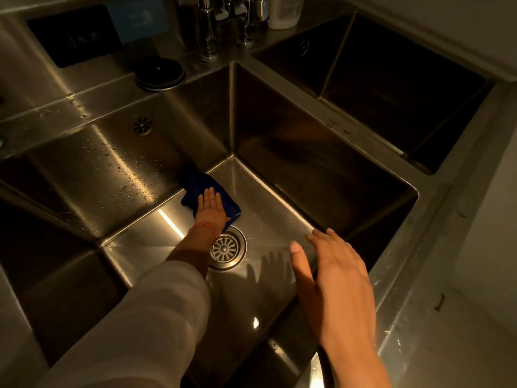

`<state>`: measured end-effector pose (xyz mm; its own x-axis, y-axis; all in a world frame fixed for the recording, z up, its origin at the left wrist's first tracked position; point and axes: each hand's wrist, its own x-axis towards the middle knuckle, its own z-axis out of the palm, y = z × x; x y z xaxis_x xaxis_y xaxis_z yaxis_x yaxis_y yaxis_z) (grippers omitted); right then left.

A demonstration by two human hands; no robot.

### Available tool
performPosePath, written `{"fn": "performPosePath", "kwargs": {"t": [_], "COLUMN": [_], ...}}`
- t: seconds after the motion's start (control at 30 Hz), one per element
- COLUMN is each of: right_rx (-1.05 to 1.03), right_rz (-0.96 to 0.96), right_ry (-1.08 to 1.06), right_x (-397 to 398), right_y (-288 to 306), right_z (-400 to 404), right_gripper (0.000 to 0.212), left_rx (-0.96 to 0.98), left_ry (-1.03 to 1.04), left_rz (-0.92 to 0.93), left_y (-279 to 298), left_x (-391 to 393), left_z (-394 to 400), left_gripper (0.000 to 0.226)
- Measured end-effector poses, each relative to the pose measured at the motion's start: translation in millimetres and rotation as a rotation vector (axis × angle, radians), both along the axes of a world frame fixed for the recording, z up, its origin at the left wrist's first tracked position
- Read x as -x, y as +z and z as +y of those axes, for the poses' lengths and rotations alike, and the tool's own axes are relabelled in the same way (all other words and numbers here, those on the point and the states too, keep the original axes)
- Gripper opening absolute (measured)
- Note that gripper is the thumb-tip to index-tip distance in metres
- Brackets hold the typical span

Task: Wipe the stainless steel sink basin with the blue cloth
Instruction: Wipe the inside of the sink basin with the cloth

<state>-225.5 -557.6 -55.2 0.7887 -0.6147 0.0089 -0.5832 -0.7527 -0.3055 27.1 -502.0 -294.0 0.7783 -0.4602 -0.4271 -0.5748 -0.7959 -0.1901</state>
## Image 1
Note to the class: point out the light grey sleeve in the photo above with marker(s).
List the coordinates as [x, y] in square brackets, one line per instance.
[141, 331]

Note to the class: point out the small chrome tap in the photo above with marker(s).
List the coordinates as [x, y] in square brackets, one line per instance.
[208, 36]

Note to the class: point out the blue cleaning cloth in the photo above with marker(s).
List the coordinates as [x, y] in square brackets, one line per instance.
[230, 208]

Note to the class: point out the round overflow cover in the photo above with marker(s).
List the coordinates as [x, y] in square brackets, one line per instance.
[303, 47]
[142, 126]

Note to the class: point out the person's right hand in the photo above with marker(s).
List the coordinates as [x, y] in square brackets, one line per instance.
[343, 299]

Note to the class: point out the person's left forearm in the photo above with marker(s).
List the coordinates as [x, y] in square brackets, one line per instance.
[194, 250]

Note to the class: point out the person's left hand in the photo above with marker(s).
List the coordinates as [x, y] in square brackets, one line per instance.
[211, 212]

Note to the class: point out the white spray bottle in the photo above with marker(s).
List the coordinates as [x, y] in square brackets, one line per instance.
[284, 12]

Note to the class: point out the stainless steel sink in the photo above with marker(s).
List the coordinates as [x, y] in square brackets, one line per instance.
[121, 165]

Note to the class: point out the black label plate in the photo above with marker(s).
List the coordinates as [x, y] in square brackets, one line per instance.
[72, 38]

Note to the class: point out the chrome long-spout faucet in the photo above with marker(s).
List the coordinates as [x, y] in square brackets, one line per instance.
[244, 32]

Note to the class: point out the blue label plate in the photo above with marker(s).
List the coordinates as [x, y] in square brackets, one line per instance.
[137, 18]

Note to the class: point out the round black sink stopper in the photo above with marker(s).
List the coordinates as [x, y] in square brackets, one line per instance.
[159, 73]

